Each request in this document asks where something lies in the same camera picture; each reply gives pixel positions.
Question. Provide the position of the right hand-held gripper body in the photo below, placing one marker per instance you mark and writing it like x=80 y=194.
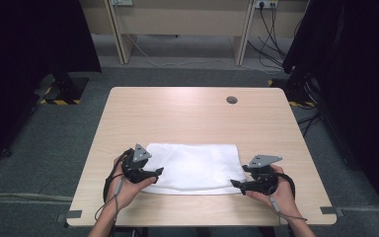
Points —
x=263 y=177

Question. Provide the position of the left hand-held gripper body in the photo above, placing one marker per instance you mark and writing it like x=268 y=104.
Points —
x=138 y=164

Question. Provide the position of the white tank top black trim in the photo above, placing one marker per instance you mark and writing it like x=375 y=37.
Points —
x=194 y=168

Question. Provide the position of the person's right hand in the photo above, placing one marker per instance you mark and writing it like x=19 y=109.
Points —
x=283 y=197

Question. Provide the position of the person's left hand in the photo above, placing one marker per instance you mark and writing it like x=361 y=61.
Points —
x=128 y=192

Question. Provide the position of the grey tape piece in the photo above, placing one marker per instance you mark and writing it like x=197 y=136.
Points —
x=329 y=210
x=74 y=214

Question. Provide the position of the black stand base hazard tape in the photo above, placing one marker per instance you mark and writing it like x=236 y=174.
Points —
x=69 y=89
x=296 y=95

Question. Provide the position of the black curtain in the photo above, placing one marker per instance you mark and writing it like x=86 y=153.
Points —
x=358 y=82
x=29 y=65

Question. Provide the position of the white wall socket with plugs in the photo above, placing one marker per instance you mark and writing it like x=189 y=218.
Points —
x=265 y=3

